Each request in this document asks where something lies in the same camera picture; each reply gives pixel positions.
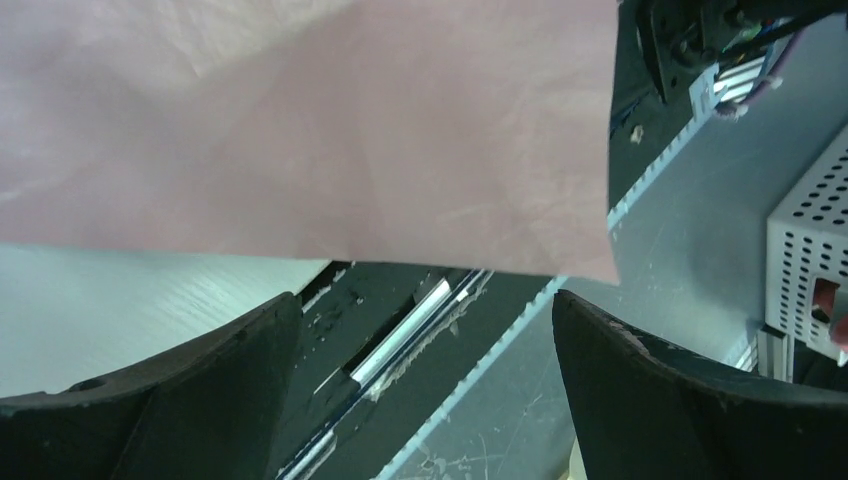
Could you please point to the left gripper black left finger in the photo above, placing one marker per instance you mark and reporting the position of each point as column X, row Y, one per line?
column 210, row 408

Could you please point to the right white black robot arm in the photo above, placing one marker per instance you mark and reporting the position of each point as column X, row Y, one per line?
column 680, row 39

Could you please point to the white perforated metal box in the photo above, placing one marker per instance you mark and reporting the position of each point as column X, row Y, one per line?
column 806, row 266

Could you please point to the white slotted cable duct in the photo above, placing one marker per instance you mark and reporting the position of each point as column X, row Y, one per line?
column 690, row 264

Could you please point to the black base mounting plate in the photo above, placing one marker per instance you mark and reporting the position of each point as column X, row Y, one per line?
column 386, row 344

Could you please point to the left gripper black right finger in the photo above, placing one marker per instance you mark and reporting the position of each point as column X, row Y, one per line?
column 645, row 408

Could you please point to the pink wrapping paper sheet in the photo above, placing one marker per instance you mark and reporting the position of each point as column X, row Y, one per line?
column 455, row 133

